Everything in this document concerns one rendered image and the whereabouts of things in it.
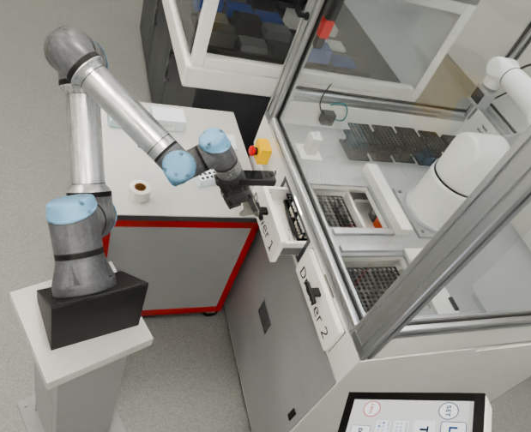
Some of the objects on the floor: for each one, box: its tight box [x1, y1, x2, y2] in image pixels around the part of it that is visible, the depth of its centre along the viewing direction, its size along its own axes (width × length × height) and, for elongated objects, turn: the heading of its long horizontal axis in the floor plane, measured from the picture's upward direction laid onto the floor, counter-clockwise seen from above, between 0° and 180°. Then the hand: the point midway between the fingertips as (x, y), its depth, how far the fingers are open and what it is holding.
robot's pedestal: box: [9, 261, 154, 432], centre depth 156 cm, size 30×30×76 cm
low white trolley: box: [100, 102, 259, 316], centre depth 211 cm, size 58×62×76 cm
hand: (256, 208), depth 156 cm, fingers closed on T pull, 3 cm apart
